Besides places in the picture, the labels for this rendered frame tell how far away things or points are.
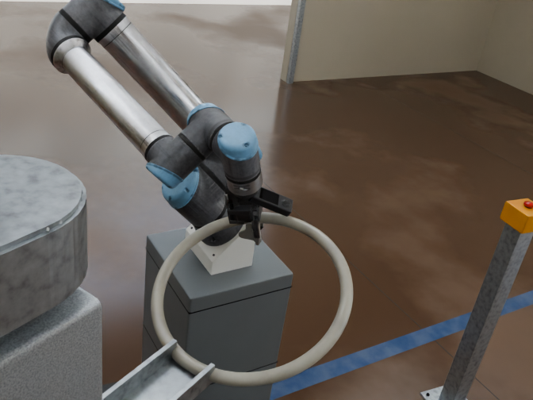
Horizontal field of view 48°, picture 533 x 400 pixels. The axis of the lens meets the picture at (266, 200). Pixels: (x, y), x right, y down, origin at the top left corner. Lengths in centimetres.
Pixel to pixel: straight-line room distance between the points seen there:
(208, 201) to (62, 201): 120
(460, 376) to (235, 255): 130
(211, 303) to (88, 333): 118
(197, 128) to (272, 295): 85
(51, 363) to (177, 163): 75
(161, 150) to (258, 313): 87
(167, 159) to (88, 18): 54
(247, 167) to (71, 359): 71
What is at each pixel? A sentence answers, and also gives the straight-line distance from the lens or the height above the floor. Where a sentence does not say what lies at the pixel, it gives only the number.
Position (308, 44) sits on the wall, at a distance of 684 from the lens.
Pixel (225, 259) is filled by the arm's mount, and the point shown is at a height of 91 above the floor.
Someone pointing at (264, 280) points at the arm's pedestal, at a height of 85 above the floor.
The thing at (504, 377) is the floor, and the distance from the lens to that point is 338.
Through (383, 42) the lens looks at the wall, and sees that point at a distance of 751.
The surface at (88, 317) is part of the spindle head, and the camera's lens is 85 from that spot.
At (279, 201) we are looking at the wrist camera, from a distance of 155.
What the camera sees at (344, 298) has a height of 123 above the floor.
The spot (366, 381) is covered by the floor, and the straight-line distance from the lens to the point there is 305.
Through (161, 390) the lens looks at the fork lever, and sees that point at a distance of 136.
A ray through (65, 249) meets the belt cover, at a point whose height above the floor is 166.
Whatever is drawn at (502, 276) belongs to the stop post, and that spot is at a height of 78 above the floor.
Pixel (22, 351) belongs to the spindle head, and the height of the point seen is 154.
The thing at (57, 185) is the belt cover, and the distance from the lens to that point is 81.
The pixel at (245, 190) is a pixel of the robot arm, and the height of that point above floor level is 139.
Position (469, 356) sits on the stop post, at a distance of 284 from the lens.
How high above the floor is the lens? 209
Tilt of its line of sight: 29 degrees down
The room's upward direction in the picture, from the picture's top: 9 degrees clockwise
